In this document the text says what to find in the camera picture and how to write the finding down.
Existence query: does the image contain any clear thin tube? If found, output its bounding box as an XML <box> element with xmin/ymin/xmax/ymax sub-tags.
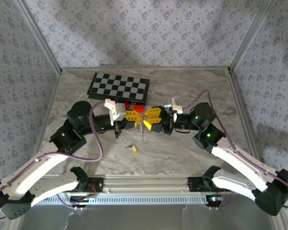
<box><xmin>138</xmin><ymin>115</ymin><xmax>147</xmax><ymax>142</ymax></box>

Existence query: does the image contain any key with yellow cap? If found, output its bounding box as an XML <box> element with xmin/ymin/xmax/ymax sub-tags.
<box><xmin>124</xmin><ymin>143</ymin><xmax>139</xmax><ymax>155</ymax></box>

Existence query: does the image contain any black and grey chessboard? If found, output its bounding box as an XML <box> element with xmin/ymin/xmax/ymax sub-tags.
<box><xmin>87</xmin><ymin>72</ymin><xmax>151</xmax><ymax>106</ymax></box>

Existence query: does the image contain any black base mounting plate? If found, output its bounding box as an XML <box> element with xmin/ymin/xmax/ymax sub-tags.
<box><xmin>86</xmin><ymin>177</ymin><xmax>104</xmax><ymax>193</ymax></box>
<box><xmin>188</xmin><ymin>176</ymin><xmax>205</xmax><ymax>193</ymax></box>

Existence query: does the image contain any small control board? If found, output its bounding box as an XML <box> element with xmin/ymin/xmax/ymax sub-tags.
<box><xmin>70</xmin><ymin>195</ymin><xmax>97</xmax><ymax>208</ymax></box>
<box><xmin>207</xmin><ymin>195</ymin><xmax>226</xmax><ymax>207</ymax></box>

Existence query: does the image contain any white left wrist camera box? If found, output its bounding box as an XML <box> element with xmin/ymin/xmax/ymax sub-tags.
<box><xmin>104</xmin><ymin>98</ymin><xmax>127</xmax><ymax>126</ymax></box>

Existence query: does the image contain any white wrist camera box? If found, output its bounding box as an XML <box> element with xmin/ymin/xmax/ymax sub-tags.
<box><xmin>104</xmin><ymin>98</ymin><xmax>127</xmax><ymax>126</ymax></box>
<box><xmin>164</xmin><ymin>97</ymin><xmax>184</xmax><ymax>122</ymax></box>

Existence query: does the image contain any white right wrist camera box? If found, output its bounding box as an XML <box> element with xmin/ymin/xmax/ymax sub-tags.
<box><xmin>164</xmin><ymin>97</ymin><xmax>184</xmax><ymax>122</ymax></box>

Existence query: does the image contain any aluminium frame side rail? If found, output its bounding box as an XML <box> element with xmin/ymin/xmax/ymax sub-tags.
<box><xmin>227</xmin><ymin>68</ymin><xmax>288</xmax><ymax>230</ymax></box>
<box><xmin>33</xmin><ymin>71</ymin><xmax>62</xmax><ymax>156</ymax></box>

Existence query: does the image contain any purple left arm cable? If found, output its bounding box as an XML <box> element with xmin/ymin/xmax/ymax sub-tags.
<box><xmin>0</xmin><ymin>100</ymin><xmax>111</xmax><ymax>222</ymax></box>

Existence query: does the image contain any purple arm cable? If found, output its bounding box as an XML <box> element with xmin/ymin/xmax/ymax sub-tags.
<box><xmin>0</xmin><ymin>100</ymin><xmax>111</xmax><ymax>222</ymax></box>
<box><xmin>182</xmin><ymin>90</ymin><xmax>288</xmax><ymax>209</ymax></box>

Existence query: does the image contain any aluminium frame back rail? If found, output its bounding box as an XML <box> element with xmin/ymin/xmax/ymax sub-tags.
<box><xmin>61</xmin><ymin>67</ymin><xmax>231</xmax><ymax>72</ymax></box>

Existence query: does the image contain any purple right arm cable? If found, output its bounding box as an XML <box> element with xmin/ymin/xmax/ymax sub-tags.
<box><xmin>182</xmin><ymin>90</ymin><xmax>288</xmax><ymax>209</ymax></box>

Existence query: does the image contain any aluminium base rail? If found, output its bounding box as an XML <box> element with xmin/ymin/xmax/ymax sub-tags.
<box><xmin>42</xmin><ymin>174</ymin><xmax>276</xmax><ymax>194</ymax></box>

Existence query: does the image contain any grey slotted cable duct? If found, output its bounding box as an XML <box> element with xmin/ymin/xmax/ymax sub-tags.
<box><xmin>42</xmin><ymin>193</ymin><xmax>218</xmax><ymax>206</ymax></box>

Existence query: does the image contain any aluminium frame corner post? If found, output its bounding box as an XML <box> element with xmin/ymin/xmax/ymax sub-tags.
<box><xmin>14</xmin><ymin>0</ymin><xmax>63</xmax><ymax>74</ymax></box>
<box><xmin>229</xmin><ymin>0</ymin><xmax>276</xmax><ymax>72</ymax></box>

